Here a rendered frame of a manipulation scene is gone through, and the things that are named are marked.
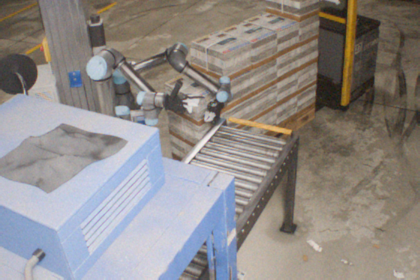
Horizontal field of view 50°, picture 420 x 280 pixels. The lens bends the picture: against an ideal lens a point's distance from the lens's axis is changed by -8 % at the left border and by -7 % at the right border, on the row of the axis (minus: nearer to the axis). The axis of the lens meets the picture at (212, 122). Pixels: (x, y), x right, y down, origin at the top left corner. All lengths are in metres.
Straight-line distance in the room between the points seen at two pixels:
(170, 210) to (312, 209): 2.36
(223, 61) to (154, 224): 2.25
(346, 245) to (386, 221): 0.42
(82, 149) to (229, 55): 2.28
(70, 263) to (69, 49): 1.90
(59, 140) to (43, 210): 0.26
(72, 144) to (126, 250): 0.32
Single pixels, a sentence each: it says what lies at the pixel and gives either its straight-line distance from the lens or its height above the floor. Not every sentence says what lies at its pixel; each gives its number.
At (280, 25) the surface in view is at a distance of 3.93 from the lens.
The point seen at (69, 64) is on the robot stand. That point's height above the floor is 1.33.
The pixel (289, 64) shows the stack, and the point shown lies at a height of 0.71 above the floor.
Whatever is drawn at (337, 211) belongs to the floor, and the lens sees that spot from 3.67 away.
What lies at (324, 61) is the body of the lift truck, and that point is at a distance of 4.89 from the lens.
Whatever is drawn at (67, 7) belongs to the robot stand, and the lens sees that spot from 2.80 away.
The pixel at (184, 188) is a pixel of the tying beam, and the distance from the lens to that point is 1.46.
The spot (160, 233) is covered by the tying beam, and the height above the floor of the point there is 1.55.
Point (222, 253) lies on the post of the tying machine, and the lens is 1.65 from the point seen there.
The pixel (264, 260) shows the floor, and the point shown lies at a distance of 3.29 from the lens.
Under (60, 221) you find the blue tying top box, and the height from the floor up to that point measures 1.75.
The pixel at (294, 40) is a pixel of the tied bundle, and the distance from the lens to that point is 4.01.
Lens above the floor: 2.48
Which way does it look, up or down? 32 degrees down
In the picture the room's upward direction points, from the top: 4 degrees counter-clockwise
